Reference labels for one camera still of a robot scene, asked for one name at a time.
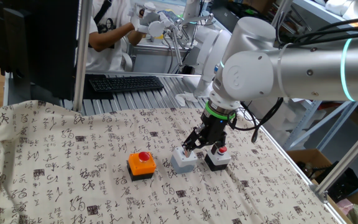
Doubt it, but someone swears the grey metal shelf rack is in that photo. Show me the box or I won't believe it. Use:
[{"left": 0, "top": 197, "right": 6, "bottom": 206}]
[{"left": 272, "top": 0, "right": 358, "bottom": 152}]

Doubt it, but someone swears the grey box green button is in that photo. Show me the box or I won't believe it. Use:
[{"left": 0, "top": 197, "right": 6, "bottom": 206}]
[{"left": 170, "top": 146, "right": 199, "bottom": 174}]

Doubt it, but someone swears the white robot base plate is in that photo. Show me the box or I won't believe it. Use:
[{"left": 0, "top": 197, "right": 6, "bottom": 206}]
[{"left": 181, "top": 74, "right": 213, "bottom": 99}]

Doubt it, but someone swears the orange box big red button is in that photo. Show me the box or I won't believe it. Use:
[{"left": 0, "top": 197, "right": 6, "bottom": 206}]
[{"left": 126, "top": 151, "right": 157, "bottom": 182}]

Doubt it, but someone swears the black computer keyboard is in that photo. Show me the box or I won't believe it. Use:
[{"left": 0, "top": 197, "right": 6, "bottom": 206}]
[{"left": 88, "top": 75, "right": 165, "bottom": 93}]

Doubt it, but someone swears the grey metal workbench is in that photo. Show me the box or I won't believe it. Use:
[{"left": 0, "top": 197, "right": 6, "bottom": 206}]
[{"left": 128, "top": 39, "right": 198, "bottom": 75}]

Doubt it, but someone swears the white plastic bag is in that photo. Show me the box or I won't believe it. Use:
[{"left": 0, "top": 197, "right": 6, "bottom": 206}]
[{"left": 324, "top": 0, "right": 358, "bottom": 19}]

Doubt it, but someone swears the bare person forearm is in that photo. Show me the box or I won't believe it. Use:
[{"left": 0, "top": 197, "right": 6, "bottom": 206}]
[
  {"left": 126, "top": 29, "right": 144, "bottom": 47},
  {"left": 88, "top": 24, "right": 136, "bottom": 53}
]

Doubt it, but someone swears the black plastic box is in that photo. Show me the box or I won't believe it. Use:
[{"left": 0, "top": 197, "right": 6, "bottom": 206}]
[{"left": 314, "top": 160, "right": 358, "bottom": 203}]

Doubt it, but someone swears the beige calligraphy print tablecloth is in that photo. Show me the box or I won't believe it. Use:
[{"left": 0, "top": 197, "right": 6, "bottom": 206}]
[{"left": 0, "top": 100, "right": 341, "bottom": 224}]

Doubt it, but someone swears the pink packet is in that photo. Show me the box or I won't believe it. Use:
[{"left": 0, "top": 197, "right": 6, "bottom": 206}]
[{"left": 336, "top": 198, "right": 356, "bottom": 215}]

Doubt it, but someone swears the white black box red button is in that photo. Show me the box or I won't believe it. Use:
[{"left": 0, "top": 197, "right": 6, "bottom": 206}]
[{"left": 204, "top": 146, "right": 232, "bottom": 172}]

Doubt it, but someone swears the white teleoperation handle device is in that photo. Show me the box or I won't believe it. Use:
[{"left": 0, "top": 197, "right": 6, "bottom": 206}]
[{"left": 129, "top": 2, "right": 175, "bottom": 38}]

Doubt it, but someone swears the person in white t-shirt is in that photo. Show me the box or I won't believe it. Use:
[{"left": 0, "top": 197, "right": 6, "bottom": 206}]
[{"left": 85, "top": 0, "right": 133, "bottom": 72}]

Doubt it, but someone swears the black desk mat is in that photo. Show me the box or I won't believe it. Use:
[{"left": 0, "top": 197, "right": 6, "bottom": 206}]
[{"left": 82, "top": 73, "right": 114, "bottom": 100}]

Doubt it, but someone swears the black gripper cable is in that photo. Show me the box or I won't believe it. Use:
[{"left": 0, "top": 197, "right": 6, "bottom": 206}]
[{"left": 228, "top": 98, "right": 284, "bottom": 144}]

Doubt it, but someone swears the aluminium table frame rail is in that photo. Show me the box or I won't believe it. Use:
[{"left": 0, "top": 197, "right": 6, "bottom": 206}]
[{"left": 241, "top": 108, "right": 349, "bottom": 224}]

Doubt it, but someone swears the brown cardboard box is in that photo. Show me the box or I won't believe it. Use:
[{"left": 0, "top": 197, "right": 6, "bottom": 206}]
[{"left": 286, "top": 148, "right": 358, "bottom": 224}]

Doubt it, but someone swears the aluminium cross bar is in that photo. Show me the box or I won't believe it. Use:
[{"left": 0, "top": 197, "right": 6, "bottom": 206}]
[{"left": 85, "top": 70, "right": 202, "bottom": 78}]

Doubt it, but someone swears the crumpled white cloth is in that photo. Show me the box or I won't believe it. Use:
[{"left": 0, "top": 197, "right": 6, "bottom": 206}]
[{"left": 175, "top": 92, "right": 198, "bottom": 107}]

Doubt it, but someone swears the black computer monitor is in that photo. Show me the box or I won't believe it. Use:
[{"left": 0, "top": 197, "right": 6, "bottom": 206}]
[{"left": 0, "top": 0, "right": 80, "bottom": 101}]

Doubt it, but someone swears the black equipment case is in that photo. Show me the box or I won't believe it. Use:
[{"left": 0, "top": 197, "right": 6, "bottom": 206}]
[{"left": 209, "top": 0, "right": 279, "bottom": 37}]

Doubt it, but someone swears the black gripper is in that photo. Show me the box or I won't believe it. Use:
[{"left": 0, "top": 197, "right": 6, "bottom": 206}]
[{"left": 181, "top": 109, "right": 234, "bottom": 157}]

